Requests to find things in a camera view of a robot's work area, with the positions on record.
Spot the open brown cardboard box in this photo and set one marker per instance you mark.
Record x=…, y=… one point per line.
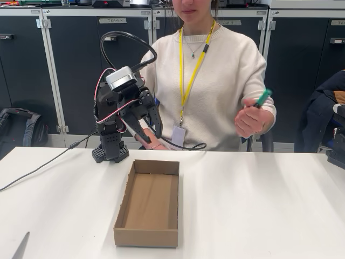
x=151, y=202

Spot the right forearm cream sleeve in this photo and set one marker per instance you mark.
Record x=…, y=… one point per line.
x=152, y=140

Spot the black device with red light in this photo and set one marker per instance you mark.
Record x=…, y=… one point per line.
x=237, y=5

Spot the green flat box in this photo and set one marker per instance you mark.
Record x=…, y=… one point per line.
x=40, y=2

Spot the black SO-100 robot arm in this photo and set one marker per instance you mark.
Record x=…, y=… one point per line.
x=111, y=140

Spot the black device red triangle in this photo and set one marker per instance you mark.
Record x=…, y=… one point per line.
x=107, y=3

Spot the white silver wrist camera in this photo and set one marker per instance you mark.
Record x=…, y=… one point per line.
x=121, y=78

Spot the dark jacket with orange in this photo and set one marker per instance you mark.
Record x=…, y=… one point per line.
x=318, y=113

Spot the green marker pen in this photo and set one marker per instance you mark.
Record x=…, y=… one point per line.
x=262, y=98

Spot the grey tape label cut off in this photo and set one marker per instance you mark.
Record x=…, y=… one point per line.
x=339, y=23

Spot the grey black backpack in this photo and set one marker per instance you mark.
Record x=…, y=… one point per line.
x=16, y=129

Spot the clear white badge holder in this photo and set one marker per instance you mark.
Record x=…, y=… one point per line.
x=179, y=136

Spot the person in cream sweater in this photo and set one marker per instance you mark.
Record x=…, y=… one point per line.
x=229, y=67

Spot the blue office chair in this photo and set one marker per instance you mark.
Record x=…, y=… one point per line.
x=266, y=141

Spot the grey tape label team 3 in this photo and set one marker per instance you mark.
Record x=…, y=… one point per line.
x=229, y=23

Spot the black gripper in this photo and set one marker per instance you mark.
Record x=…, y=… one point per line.
x=142, y=109

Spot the clear drinking glass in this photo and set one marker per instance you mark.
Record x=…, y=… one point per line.
x=66, y=2

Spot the person's left hand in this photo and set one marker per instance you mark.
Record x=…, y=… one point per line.
x=250, y=120

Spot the grey tape label team 4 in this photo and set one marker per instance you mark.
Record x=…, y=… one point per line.
x=113, y=20

